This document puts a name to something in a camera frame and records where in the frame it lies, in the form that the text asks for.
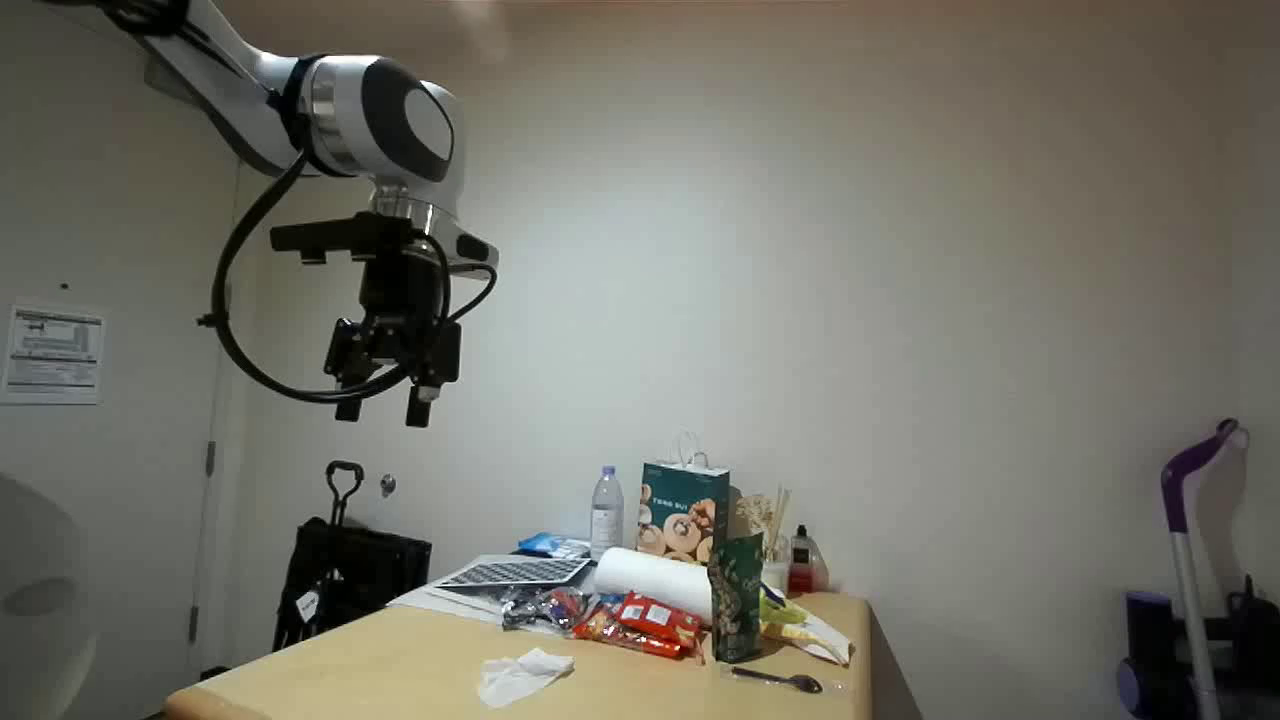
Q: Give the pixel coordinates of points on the clear plastic water bottle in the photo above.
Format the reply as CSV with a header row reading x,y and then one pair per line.
x,y
607,517

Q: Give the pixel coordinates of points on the wooden chopsticks bundle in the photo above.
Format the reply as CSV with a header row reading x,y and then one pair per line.
x,y
766,513

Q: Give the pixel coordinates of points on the blue wet wipes packet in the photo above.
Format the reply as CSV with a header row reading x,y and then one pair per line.
x,y
553,545

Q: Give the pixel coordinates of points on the black bag with handle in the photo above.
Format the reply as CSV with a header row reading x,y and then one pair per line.
x,y
342,568

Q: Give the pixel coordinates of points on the white cloth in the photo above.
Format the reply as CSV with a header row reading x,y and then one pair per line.
x,y
516,679

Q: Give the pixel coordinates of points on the white keyboard with dark keys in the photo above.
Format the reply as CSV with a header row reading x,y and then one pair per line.
x,y
514,573

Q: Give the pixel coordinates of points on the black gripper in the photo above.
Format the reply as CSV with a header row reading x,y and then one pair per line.
x,y
405,333

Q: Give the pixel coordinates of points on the black spoon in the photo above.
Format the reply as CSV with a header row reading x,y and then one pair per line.
x,y
775,679

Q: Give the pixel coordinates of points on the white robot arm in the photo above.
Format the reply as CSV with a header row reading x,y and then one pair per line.
x,y
344,117

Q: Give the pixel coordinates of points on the white paper wall notice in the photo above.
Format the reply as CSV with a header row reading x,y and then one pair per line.
x,y
55,359

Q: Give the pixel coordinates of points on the white paper towel roll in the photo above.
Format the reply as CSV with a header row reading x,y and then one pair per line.
x,y
669,582

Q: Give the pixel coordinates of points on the red snack packet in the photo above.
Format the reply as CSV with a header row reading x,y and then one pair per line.
x,y
640,625

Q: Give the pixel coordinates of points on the green doughnut paper bag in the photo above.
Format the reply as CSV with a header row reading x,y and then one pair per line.
x,y
681,510

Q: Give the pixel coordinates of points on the purple vacuum cleaner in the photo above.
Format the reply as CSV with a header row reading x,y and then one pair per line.
x,y
1182,660

